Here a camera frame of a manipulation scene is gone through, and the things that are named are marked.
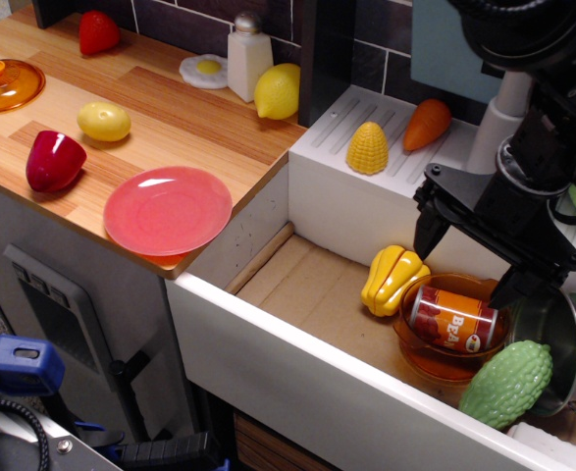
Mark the green toy bitter melon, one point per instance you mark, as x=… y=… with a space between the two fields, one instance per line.
x=509 y=384

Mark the white salt shaker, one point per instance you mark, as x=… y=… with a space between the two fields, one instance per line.
x=250 y=55

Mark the yellow toy corn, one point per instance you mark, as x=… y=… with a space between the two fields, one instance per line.
x=368 y=152

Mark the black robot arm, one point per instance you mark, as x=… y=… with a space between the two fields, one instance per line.
x=537 y=38

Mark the white sponge block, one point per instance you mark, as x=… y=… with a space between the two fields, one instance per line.
x=549 y=445

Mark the stainless steel pot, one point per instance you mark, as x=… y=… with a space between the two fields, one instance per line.
x=549 y=317

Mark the pink plastic plate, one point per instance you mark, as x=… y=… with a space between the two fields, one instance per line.
x=167 y=211

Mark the grey toy faucet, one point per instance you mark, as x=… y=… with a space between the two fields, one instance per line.
x=502 y=118

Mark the orange toy carrot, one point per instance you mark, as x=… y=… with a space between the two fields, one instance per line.
x=429 y=121

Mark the yellow toy bell pepper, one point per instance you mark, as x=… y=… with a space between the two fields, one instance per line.
x=392 y=270

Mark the red toy bell pepper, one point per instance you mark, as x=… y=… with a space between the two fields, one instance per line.
x=54 y=161

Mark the orange transparent pot lid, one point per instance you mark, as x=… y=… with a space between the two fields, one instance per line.
x=20 y=83

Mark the white toy fried egg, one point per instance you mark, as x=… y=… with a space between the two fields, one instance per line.
x=206 y=71

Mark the red toy strawberry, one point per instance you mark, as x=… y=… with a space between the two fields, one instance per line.
x=97 y=33

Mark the orange transparent pot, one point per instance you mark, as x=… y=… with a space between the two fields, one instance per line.
x=437 y=362

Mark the yellow toy potato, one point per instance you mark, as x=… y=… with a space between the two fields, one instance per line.
x=104 y=121

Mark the blue clamp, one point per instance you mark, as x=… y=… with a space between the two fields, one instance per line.
x=29 y=367

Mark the red beans can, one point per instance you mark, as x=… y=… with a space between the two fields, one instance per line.
x=453 y=321

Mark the yellow toy lemon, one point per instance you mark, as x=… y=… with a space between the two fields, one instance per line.
x=276 y=94

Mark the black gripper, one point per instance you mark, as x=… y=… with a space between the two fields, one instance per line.
x=504 y=211

